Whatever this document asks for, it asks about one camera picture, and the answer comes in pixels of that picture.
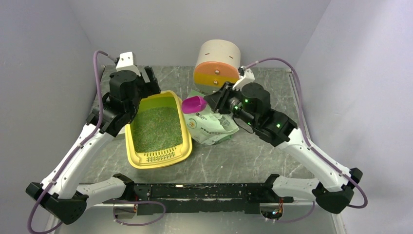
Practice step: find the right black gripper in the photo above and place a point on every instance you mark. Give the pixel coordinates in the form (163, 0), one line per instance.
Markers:
(216, 100)

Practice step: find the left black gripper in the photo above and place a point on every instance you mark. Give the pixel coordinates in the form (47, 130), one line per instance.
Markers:
(151, 87)

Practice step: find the magenta plastic scoop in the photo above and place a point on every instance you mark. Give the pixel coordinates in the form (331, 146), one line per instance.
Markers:
(193, 105)

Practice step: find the green cat litter bag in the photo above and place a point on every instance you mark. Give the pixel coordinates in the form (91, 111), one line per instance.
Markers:
(209, 128)

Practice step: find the yellow litter box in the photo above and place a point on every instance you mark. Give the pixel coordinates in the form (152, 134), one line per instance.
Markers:
(165, 157)

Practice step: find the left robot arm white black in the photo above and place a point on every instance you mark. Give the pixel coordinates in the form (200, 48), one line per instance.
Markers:
(61, 192)

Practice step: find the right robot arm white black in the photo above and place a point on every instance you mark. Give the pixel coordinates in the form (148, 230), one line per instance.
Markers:
(333, 185)

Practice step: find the round cream drawer cabinet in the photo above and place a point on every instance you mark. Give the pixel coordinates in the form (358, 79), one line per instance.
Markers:
(218, 62)

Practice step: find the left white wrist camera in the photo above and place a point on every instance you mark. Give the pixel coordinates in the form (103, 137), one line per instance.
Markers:
(127, 62)

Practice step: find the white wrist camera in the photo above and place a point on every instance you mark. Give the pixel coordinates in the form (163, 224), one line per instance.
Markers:
(127, 62)
(246, 76)

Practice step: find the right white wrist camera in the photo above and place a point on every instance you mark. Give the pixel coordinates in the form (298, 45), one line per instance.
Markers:
(246, 76)

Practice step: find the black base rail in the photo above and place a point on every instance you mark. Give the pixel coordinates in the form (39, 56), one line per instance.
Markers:
(206, 197)

